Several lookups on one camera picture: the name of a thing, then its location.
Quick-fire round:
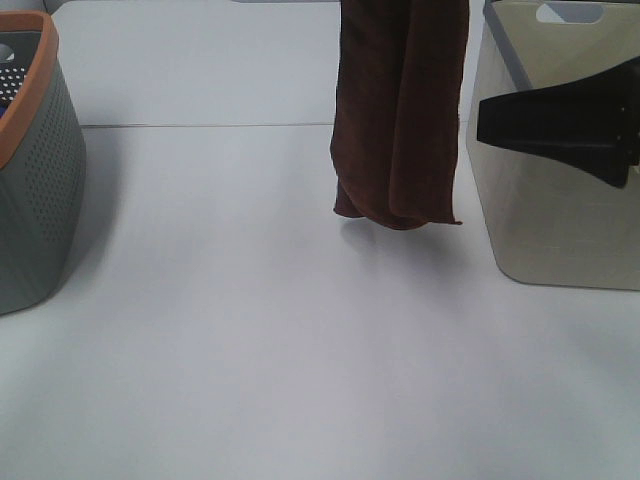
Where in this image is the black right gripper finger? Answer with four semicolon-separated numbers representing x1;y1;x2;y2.
476;63;639;188

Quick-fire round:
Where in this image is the dark brown towel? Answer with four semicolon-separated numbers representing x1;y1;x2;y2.
330;0;470;230

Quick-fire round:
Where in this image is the beige bin grey rim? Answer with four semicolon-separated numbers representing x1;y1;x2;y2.
467;1;639;290

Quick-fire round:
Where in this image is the grey perforated basket orange rim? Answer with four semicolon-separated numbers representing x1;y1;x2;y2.
1;10;86;314

